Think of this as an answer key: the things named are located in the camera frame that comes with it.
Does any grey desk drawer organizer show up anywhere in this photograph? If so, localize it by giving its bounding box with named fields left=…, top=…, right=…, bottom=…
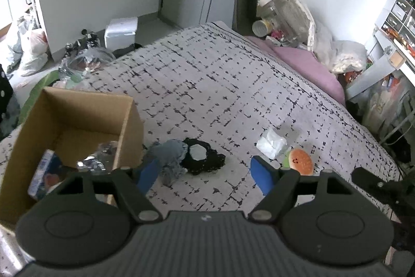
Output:
left=378, top=0, right=415, bottom=39

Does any black dotted slipper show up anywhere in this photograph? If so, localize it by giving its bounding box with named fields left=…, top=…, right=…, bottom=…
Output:
left=0, top=64, right=14, bottom=139

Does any black lace cloth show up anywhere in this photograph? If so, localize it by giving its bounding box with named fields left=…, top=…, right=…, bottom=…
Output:
left=180, top=137, right=227, bottom=176

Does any brown cardboard box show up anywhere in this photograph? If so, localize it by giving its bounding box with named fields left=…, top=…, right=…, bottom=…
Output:
left=0, top=86, right=144, bottom=227

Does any grey-white plastic bag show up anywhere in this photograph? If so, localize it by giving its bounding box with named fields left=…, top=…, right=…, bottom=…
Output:
left=0, top=21, right=26, bottom=74

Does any white foam box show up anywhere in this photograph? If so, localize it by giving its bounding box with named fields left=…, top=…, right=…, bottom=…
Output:
left=104, top=17, right=139, bottom=49

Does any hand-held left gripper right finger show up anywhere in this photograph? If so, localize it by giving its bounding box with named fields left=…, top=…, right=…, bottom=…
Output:
left=248, top=155, right=355, bottom=222

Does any plastic bag under desk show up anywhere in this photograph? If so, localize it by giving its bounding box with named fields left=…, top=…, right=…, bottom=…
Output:
left=362, top=79, right=406, bottom=135

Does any paper cup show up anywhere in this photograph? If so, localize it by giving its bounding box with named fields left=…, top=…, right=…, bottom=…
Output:
left=252, top=19, right=276, bottom=37

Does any grey-blue soft cloth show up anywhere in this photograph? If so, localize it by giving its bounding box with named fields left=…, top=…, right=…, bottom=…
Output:
left=145, top=139, right=189, bottom=187

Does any green cloth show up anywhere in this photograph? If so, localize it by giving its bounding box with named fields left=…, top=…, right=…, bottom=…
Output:
left=19, top=72, right=63, bottom=123

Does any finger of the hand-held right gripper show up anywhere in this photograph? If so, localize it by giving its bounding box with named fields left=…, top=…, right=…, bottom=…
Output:
left=351, top=167, right=397, bottom=201

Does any clear plastic jar white lid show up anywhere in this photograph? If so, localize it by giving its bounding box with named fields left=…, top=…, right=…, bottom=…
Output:
left=258, top=0, right=308, bottom=41

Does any silver crinkled foil bag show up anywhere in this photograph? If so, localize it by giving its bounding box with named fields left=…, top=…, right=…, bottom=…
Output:
left=77, top=141, right=120, bottom=174

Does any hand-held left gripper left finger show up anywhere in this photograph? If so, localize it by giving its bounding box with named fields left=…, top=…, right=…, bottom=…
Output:
left=57, top=158, right=163, bottom=225

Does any pink pillow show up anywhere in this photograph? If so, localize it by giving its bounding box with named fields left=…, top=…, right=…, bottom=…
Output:
left=248, top=36, right=346, bottom=105

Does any clear crumpled plastic bag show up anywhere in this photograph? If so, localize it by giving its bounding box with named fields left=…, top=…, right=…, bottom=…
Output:
left=59, top=48, right=116, bottom=80

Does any white plastic bag red print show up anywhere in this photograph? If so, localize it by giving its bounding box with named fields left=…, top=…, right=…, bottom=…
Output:
left=18, top=29, right=50, bottom=76

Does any burger plush toy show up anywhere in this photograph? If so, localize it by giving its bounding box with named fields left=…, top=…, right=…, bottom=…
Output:
left=283, top=149, right=315, bottom=176

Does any blue and white packet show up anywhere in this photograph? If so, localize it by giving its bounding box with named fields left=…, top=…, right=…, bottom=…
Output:
left=27, top=149, right=66, bottom=200

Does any pile of white plastic bags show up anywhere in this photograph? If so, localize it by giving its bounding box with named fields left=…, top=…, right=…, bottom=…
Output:
left=309, top=19, right=369, bottom=74

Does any white desk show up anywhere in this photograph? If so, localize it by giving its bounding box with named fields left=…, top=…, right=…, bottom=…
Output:
left=345, top=27, right=415, bottom=104

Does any clear white plastic bag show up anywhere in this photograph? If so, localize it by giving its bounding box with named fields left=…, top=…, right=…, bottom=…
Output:
left=256, top=128, right=288, bottom=160

